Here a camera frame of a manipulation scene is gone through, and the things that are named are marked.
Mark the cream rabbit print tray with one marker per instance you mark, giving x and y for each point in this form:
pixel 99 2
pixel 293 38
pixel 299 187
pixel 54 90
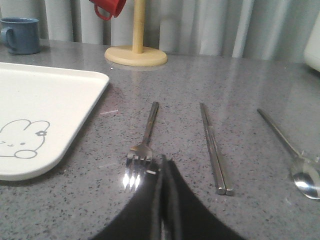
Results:
pixel 41 111

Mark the silver metal fork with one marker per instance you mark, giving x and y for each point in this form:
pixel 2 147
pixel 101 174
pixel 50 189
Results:
pixel 139 155

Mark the blue enamel mug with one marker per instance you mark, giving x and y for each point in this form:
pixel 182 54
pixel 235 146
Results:
pixel 20 35

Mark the red enamel mug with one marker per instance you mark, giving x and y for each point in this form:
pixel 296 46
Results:
pixel 112 7

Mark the wooden mug tree stand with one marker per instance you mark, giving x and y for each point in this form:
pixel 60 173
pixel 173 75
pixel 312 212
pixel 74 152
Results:
pixel 137 55

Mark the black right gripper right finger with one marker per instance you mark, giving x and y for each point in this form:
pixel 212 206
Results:
pixel 184 215

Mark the silver metal spoon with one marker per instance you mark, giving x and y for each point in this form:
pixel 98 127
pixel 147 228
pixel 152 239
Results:
pixel 304 172

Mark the white appliance at right edge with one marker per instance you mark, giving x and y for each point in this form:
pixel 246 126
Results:
pixel 311 52

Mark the grey pleated curtain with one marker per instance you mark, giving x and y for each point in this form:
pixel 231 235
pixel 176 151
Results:
pixel 254 29

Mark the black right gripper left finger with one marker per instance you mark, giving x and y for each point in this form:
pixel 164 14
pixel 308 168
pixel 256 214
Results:
pixel 141 218

